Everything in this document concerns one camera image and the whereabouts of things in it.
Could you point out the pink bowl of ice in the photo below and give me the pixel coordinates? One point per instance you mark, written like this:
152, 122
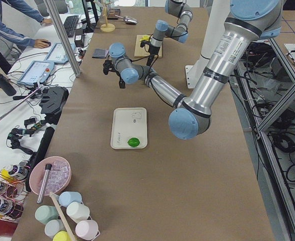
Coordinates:
59, 177

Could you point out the person forearm blue sleeve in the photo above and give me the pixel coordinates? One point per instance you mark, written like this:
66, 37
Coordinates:
16, 38

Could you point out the dark brown tray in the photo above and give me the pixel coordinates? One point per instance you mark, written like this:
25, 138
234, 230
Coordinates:
113, 14

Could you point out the aluminium frame post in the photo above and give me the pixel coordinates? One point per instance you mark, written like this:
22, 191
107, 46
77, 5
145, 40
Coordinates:
54, 14

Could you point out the teach pendant tablet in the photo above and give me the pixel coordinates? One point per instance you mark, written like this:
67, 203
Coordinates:
36, 73
57, 54

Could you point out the black keyboard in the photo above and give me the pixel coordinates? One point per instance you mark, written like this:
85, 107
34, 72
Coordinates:
70, 25

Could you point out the yellow cup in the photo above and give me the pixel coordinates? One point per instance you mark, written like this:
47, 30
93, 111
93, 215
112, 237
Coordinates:
61, 236

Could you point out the near teach pendant tablet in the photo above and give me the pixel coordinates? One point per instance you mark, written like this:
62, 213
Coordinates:
36, 73

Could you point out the far teach pendant tablet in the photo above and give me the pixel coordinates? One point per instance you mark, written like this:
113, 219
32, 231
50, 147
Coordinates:
57, 54

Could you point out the blue cup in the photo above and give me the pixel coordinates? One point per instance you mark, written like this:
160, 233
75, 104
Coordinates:
67, 197

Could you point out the black gripper mount block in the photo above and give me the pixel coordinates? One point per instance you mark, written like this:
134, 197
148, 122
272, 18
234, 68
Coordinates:
52, 102

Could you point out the person far forearm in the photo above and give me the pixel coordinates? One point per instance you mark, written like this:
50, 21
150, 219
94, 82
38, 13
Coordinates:
26, 9

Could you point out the pink cup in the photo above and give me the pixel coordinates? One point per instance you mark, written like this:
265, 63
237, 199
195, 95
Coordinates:
87, 229

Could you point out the person far hand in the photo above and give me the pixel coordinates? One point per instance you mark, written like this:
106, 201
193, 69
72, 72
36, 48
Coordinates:
46, 21

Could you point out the black box with label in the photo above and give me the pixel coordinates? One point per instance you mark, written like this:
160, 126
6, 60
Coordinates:
79, 38

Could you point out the wooden cup rack rod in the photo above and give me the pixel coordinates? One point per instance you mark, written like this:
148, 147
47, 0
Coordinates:
62, 216

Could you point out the person hand on mouse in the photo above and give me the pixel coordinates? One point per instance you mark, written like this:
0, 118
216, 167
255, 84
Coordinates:
39, 43

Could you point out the white cup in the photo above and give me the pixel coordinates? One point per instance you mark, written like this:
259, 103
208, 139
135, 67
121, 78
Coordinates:
78, 212

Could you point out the mint green cup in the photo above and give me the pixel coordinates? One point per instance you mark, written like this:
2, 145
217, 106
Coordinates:
46, 213

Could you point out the metal scoop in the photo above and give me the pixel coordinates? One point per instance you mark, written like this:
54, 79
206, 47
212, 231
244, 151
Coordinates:
128, 20

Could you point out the black bar device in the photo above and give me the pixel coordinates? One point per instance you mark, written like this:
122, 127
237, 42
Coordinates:
39, 155

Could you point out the grey cup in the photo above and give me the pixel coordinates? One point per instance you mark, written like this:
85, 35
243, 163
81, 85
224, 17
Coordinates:
53, 227

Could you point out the wooden mug tree stand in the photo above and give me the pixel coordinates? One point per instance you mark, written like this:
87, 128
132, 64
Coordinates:
106, 27

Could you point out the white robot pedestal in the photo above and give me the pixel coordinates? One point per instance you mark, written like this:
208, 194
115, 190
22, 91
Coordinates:
218, 11

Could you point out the yellow capped sauce bottle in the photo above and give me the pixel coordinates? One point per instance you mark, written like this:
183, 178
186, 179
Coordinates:
14, 173

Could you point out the green lime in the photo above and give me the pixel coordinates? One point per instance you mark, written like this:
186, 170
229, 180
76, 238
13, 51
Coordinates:
133, 142

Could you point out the black water bottle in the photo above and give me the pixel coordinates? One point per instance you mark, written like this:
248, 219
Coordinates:
6, 86

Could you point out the copper wire bottle rack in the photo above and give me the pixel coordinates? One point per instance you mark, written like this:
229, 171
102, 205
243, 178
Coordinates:
17, 193

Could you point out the cream serving tray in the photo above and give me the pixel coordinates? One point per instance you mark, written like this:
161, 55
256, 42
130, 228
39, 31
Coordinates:
129, 122

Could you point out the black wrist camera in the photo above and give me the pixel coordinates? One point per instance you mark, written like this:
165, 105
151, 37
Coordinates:
108, 67

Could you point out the metal cylinder muddler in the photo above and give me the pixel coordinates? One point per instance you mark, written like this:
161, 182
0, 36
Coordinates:
42, 190

